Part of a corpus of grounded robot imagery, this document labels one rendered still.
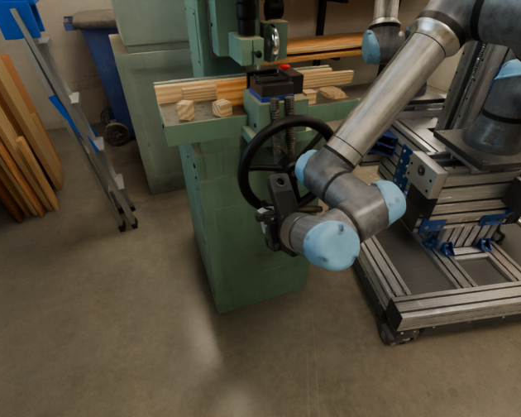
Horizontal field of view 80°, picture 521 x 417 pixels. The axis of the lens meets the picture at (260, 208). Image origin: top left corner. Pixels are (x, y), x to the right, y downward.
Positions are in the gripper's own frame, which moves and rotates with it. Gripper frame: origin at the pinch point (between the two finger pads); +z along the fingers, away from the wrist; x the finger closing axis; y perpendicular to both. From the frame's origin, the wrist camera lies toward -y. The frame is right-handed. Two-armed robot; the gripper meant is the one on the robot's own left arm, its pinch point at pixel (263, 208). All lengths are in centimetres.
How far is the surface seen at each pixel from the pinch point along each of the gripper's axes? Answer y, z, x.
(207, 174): -10.5, 21.1, -9.4
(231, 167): -11.2, 20.7, -1.5
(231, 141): -18.6, 16.4, -1.3
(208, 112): -28.0, 17.8, -5.9
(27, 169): -28, 138, -94
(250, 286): 41, 51, 3
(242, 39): -45.8, 14.7, 6.9
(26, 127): -54, 150, -93
